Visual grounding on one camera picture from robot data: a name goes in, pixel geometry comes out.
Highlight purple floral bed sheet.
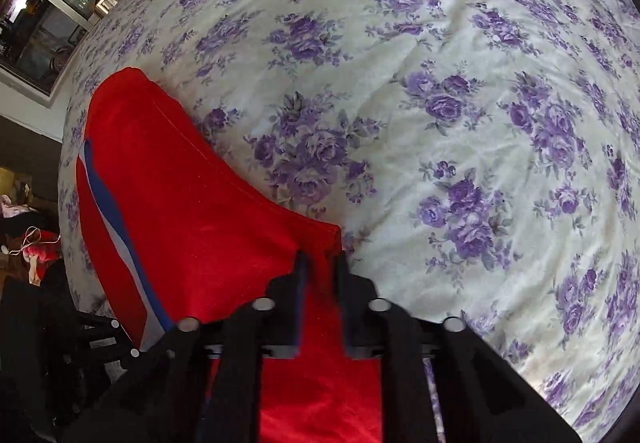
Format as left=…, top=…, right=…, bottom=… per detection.
left=56, top=0, right=640, bottom=443

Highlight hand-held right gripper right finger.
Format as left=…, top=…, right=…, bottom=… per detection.
left=332, top=250, right=584, bottom=443

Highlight white cable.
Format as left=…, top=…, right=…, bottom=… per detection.
left=4, top=225, right=44, bottom=258

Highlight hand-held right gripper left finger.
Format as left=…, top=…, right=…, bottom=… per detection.
left=60, top=250, right=308, bottom=443

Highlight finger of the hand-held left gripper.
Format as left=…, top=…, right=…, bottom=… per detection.
left=75, top=312, right=147, bottom=376

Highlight red pants with blue stripe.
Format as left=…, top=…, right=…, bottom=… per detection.
left=75, top=67, right=387, bottom=443

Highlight red cloth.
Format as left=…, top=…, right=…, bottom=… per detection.
left=24, top=230, right=64, bottom=285

